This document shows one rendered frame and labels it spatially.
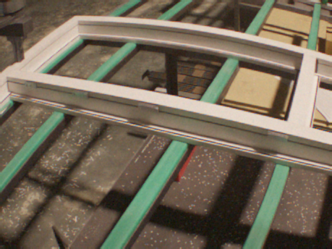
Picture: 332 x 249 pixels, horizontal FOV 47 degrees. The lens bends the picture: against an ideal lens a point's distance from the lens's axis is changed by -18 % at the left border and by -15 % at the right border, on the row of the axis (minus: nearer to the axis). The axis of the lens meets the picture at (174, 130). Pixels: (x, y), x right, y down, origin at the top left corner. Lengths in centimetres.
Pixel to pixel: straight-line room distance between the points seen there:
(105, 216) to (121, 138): 126
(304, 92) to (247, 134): 22
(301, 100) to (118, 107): 43
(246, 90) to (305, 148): 71
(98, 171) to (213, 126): 135
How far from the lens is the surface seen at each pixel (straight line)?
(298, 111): 98
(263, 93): 159
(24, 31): 123
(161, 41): 139
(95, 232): 117
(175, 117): 98
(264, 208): 84
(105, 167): 226
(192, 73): 232
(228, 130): 95
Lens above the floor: 148
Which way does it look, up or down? 37 degrees down
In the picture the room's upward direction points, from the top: 2 degrees counter-clockwise
